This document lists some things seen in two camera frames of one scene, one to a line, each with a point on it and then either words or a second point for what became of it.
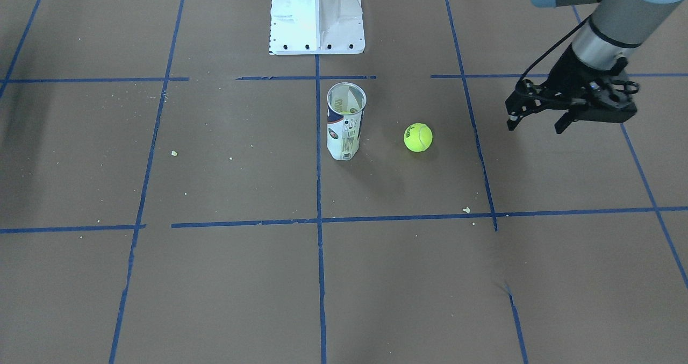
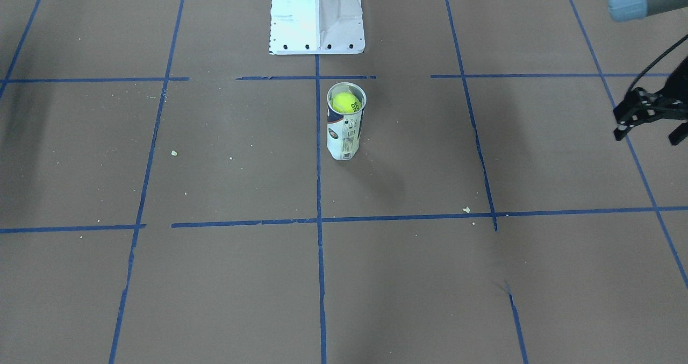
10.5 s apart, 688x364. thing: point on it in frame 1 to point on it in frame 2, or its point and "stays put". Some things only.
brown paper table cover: (166, 196) stays put
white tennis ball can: (345, 105) stays put
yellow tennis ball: (418, 137) to (345, 102)
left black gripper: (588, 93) to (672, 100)
